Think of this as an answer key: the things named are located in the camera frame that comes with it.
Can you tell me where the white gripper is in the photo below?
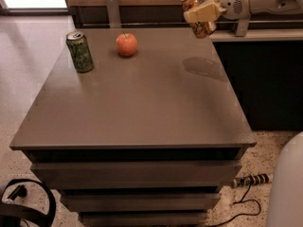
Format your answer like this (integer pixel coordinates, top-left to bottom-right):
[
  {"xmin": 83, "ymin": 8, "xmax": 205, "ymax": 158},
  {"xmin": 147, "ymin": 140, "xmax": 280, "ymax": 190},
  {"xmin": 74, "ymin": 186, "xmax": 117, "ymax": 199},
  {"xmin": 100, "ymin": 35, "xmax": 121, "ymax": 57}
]
[{"xmin": 184, "ymin": 0, "xmax": 251, "ymax": 24}]

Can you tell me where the orange soda can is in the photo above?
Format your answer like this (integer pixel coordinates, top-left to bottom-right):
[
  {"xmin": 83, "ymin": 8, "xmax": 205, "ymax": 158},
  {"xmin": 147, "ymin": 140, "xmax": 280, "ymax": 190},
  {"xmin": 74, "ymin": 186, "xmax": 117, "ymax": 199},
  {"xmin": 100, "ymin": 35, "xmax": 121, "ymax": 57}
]
[{"xmin": 181, "ymin": 0, "xmax": 217, "ymax": 39}]

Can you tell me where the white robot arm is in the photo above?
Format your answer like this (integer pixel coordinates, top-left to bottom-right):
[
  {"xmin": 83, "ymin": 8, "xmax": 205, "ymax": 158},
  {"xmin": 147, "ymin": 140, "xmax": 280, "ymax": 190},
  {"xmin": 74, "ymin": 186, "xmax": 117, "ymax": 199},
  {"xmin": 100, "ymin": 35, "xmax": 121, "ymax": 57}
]
[{"xmin": 182, "ymin": 0, "xmax": 303, "ymax": 227}]

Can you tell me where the green soda can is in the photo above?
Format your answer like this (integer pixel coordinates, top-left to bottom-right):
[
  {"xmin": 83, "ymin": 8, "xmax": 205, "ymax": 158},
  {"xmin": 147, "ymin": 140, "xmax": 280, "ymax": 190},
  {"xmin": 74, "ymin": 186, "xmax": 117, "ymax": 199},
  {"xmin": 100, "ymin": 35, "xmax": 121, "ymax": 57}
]
[{"xmin": 65, "ymin": 30, "xmax": 94, "ymax": 73}]

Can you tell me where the red apple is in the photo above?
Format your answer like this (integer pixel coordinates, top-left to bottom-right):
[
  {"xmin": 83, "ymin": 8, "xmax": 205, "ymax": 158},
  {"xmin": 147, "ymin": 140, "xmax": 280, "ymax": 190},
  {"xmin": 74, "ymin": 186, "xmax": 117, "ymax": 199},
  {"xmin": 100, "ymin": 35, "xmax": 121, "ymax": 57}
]
[{"xmin": 116, "ymin": 33, "xmax": 137, "ymax": 57}]

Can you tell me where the grey drawer cabinet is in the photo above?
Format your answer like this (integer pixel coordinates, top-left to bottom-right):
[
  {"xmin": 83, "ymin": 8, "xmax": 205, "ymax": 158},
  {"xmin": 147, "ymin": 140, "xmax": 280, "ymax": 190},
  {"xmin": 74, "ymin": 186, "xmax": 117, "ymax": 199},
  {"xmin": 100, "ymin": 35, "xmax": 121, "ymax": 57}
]
[{"xmin": 11, "ymin": 28, "xmax": 255, "ymax": 227}]

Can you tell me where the white power strip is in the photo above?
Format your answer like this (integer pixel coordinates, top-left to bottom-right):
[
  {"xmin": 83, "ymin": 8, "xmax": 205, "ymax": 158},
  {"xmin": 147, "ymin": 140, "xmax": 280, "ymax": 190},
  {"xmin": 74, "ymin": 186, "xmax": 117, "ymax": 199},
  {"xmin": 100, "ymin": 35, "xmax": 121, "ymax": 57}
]
[{"xmin": 231, "ymin": 173, "xmax": 273, "ymax": 188}]

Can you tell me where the right metal bracket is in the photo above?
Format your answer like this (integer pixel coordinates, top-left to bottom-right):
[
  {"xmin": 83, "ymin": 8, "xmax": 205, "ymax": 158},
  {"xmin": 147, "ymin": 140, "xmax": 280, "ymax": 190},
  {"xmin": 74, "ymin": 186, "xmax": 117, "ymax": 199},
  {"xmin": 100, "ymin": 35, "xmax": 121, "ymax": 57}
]
[{"xmin": 235, "ymin": 18, "xmax": 250, "ymax": 37}]

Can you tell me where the metal bracket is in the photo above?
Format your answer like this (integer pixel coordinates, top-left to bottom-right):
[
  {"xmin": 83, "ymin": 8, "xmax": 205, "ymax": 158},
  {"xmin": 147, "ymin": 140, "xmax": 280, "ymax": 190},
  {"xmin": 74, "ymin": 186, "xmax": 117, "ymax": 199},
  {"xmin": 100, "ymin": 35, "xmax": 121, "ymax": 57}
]
[
  {"xmin": 235, "ymin": 18, "xmax": 250, "ymax": 37},
  {"xmin": 106, "ymin": 0, "xmax": 121, "ymax": 28}
]

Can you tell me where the left metal bracket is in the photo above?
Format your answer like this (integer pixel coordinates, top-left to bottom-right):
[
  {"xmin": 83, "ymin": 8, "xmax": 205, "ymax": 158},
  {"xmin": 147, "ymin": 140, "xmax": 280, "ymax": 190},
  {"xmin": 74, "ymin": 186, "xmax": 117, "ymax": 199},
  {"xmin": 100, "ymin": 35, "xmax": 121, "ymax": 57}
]
[{"xmin": 106, "ymin": 0, "xmax": 121, "ymax": 28}]

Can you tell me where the black power cable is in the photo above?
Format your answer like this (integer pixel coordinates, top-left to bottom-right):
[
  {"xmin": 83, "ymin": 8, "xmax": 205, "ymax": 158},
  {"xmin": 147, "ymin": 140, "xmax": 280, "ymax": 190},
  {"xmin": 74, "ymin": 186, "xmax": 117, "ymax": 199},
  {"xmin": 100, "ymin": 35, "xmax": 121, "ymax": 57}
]
[{"xmin": 206, "ymin": 183, "xmax": 262, "ymax": 227}]

